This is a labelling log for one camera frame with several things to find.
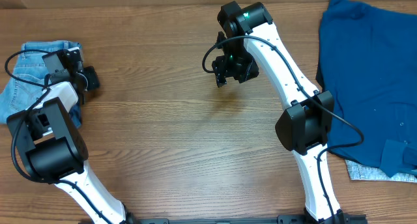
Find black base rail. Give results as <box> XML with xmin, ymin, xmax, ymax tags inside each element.
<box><xmin>122</xmin><ymin>212</ymin><xmax>368</xmax><ymax>224</ymax></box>

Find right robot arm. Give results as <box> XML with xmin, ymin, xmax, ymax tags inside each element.
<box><xmin>211</xmin><ymin>1</ymin><xmax>347</xmax><ymax>223</ymax></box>

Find light blue jeans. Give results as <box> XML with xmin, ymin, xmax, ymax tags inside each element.
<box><xmin>0</xmin><ymin>40</ymin><xmax>84</xmax><ymax>129</ymax></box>

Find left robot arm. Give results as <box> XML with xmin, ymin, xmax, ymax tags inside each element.
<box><xmin>7</xmin><ymin>46</ymin><xmax>138</xmax><ymax>223</ymax></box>

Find dark blue shirt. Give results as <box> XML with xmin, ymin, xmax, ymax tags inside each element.
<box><xmin>316</xmin><ymin>0</ymin><xmax>416</xmax><ymax>177</ymax></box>

